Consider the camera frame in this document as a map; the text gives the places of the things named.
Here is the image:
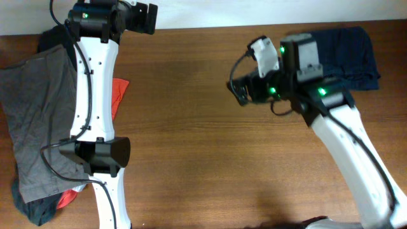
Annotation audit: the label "navy blue shorts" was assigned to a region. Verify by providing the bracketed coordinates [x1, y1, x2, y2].
[310, 27, 380, 91]

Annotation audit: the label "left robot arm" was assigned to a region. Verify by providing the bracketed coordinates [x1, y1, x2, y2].
[59, 1, 158, 228]

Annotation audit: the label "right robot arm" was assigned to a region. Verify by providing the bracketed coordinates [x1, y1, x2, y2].
[228, 33, 406, 228]

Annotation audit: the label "red garment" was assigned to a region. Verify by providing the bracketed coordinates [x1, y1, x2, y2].
[57, 78, 130, 209]

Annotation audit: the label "black garment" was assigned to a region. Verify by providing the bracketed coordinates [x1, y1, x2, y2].
[37, 25, 77, 70]

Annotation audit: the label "grey shorts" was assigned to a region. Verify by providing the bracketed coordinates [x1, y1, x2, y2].
[1, 45, 87, 202]

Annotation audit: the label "dark teal garment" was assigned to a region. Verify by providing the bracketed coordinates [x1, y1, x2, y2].
[11, 174, 62, 226]

